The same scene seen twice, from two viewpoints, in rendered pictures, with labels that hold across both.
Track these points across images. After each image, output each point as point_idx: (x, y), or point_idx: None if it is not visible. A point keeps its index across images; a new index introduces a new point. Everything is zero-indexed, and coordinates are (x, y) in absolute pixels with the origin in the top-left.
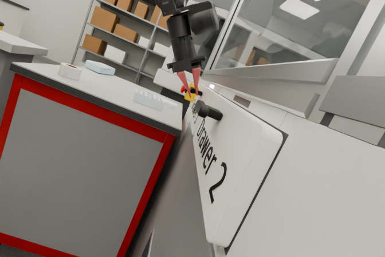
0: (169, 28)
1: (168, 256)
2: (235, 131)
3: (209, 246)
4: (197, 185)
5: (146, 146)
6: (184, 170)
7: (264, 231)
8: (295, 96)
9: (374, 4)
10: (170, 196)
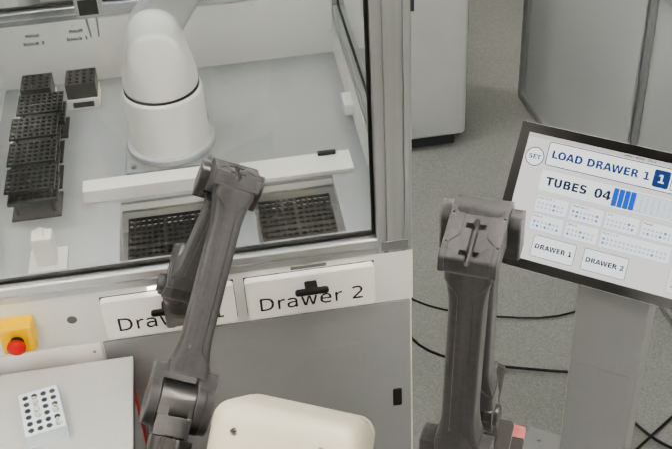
0: (185, 303)
1: (315, 354)
2: (348, 276)
3: (360, 306)
4: (305, 316)
5: (135, 417)
6: (237, 344)
7: (386, 279)
8: (368, 251)
9: (380, 226)
10: (229, 373)
